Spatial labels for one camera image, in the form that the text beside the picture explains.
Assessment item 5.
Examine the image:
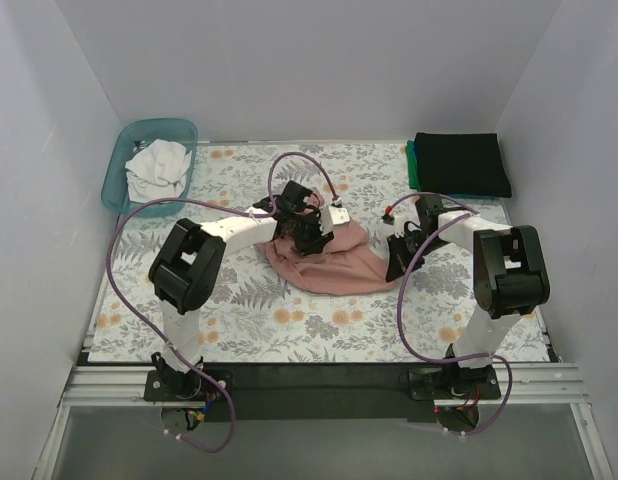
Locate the green folded t shirt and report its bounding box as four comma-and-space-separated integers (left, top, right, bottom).
405, 140, 420, 191

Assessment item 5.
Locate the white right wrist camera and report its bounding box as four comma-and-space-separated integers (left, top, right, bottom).
382, 205, 410, 238

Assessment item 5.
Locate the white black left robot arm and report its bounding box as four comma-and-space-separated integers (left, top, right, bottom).
149, 181, 349, 399

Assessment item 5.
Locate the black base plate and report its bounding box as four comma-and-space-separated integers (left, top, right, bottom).
143, 361, 505, 423

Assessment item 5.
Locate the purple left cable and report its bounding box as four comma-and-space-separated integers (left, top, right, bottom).
105, 151, 343, 454

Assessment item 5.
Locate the white t shirt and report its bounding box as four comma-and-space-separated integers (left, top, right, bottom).
125, 139, 192, 203

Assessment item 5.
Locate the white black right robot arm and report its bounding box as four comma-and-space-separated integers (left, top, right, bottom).
383, 193, 550, 401

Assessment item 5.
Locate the teal plastic basket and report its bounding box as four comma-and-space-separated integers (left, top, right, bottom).
101, 118, 198, 215

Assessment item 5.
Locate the black folded t shirt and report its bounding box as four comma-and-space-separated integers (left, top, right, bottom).
413, 132, 512, 198

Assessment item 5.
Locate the aluminium frame rail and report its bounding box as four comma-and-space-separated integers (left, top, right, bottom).
34, 363, 613, 479

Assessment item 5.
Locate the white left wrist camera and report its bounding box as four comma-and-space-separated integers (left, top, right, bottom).
319, 205, 350, 235

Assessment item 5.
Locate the floral table mat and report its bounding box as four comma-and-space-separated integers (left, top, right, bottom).
88, 142, 550, 364

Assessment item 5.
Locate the purple cable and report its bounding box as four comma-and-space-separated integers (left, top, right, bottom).
388, 193, 513, 437
105, 151, 343, 454

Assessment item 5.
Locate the blue folded t shirt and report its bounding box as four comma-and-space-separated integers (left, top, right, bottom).
417, 191, 497, 202

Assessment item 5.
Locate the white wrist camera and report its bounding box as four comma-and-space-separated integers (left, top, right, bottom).
382, 205, 410, 238
319, 205, 350, 235

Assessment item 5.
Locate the pink t shirt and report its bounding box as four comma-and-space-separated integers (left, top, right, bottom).
257, 211, 396, 296

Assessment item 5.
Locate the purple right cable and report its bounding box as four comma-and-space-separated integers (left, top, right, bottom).
388, 193, 513, 437

